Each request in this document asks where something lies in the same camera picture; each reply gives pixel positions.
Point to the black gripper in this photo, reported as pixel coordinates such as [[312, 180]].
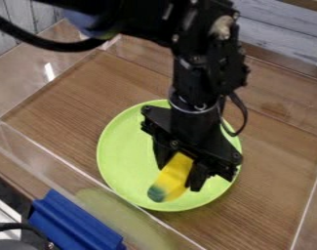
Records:
[[193, 130]]

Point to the yellow toy banana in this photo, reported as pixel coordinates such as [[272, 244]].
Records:
[[169, 186]]

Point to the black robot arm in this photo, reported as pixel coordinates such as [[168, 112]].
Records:
[[198, 29]]

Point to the green round plate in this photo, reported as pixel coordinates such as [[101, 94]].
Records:
[[129, 169]]

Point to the blue plastic clamp block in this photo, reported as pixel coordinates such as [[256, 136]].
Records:
[[69, 226]]

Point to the clear acrylic enclosure wall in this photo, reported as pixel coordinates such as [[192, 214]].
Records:
[[59, 98]]

